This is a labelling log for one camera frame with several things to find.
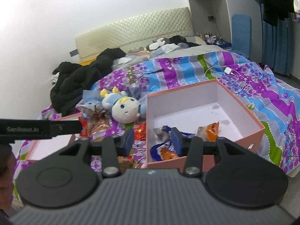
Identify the orange clear bun snack packet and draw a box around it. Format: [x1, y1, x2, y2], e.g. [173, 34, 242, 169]
[196, 122, 220, 142]

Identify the blue white snack packet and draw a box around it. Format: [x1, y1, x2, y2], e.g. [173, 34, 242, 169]
[150, 125, 195, 161]

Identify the person's left hand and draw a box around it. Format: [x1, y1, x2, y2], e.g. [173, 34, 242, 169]
[1, 144, 16, 212]

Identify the red white snack packet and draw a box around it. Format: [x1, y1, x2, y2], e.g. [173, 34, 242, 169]
[78, 116, 90, 137]

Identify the pink box lid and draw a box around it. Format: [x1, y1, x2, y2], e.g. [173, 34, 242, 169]
[24, 112, 83, 163]

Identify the pink cardboard box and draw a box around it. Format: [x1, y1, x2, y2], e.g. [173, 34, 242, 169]
[146, 80, 265, 171]

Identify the clear brown snack packet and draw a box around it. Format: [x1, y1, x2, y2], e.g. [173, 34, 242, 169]
[81, 102, 110, 142]

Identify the purple floral bed quilt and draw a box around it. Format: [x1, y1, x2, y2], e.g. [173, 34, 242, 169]
[13, 50, 300, 201]

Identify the black clothing pile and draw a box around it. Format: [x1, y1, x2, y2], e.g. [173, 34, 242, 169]
[50, 48, 126, 116]

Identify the shiny red snack packet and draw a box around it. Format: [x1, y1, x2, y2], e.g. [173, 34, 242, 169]
[134, 123, 147, 141]

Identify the blue white plush toy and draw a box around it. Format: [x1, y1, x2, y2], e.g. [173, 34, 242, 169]
[100, 87, 146, 124]

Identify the black white plush toy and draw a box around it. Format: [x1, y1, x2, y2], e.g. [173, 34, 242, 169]
[144, 38, 170, 52]

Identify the cream quilted headboard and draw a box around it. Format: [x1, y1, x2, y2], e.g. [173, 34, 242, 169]
[75, 7, 194, 61]

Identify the blue curtain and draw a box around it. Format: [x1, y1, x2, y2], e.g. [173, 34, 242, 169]
[261, 13, 296, 76]

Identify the grey wardrobe cabinet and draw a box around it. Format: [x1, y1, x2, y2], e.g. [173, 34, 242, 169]
[189, 0, 262, 62]

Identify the white charger with cable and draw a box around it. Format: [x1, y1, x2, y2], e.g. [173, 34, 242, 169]
[204, 65, 247, 94]

